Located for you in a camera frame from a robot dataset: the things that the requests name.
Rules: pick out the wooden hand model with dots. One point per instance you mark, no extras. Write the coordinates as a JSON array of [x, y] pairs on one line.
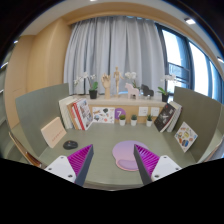
[[106, 82]]

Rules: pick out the red white magazine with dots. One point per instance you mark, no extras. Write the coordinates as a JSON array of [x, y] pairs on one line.
[[83, 113]]

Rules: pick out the black computer mouse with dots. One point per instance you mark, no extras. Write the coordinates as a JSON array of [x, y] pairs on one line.
[[70, 145]]

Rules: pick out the green desk divider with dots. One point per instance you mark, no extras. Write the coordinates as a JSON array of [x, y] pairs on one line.
[[36, 109], [205, 116]]

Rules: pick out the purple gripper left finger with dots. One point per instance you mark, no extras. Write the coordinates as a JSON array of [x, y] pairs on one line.
[[73, 168]]

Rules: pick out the beige leaning board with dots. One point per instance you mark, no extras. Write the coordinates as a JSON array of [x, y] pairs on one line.
[[53, 132]]

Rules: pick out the small potted plant left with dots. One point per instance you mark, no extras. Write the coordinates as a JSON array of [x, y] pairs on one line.
[[122, 119]]

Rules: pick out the white leaning books right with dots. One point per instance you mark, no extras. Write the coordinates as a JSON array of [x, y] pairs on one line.
[[175, 117]]

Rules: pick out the pink purple mouse pad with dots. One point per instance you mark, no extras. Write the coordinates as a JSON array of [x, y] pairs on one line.
[[123, 153]]

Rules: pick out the colourful illustrated card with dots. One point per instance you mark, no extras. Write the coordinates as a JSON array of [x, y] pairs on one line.
[[185, 136]]

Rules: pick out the white illustrated card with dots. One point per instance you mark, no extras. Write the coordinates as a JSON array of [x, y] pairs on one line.
[[104, 115]]

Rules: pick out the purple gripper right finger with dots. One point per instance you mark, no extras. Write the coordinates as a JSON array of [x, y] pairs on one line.
[[153, 167]]

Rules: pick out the white wall socket plate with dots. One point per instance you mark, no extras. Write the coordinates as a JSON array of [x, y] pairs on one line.
[[143, 111]]

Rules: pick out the small potted plant middle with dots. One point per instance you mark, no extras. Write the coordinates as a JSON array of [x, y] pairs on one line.
[[133, 120]]

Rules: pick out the small potted plant right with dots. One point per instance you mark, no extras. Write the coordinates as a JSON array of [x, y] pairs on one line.
[[149, 120]]

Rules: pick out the white orchid black pot right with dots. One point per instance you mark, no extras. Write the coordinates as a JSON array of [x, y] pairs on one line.
[[163, 91]]

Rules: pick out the wooden mannequin figure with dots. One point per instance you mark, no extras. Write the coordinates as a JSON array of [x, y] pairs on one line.
[[118, 77]]

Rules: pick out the green left desk divider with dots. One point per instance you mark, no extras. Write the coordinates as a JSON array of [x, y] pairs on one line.
[[36, 109]]

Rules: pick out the white orchid black pot left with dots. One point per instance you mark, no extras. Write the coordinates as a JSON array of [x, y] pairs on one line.
[[92, 83]]

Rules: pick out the grey curtain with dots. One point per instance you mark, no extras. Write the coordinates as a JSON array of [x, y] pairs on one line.
[[105, 45]]

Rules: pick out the white orchid middle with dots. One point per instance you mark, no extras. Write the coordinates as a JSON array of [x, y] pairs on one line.
[[132, 77]]

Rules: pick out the row of leaning books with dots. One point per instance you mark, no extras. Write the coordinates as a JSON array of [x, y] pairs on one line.
[[69, 119]]

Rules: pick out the black horse figurine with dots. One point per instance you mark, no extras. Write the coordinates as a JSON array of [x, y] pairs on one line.
[[147, 91]]

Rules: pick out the small potted plant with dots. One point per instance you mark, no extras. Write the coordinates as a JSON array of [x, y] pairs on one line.
[[133, 120], [149, 120], [122, 119]]

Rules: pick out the white orchid black pot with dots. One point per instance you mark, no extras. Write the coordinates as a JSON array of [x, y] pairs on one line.
[[163, 91], [92, 83]]

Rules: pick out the purple number seven sign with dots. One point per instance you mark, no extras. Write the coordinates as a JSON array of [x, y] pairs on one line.
[[119, 112]]

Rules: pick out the pink horse figurine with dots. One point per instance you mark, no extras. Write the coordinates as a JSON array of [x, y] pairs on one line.
[[132, 91]]

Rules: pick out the green right desk divider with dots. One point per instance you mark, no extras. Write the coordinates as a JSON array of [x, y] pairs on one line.
[[205, 116]]

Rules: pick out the wooden shelf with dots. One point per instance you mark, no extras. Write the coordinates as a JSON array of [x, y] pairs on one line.
[[131, 106]]

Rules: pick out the black leaning book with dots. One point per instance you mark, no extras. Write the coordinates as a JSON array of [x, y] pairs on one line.
[[165, 117]]

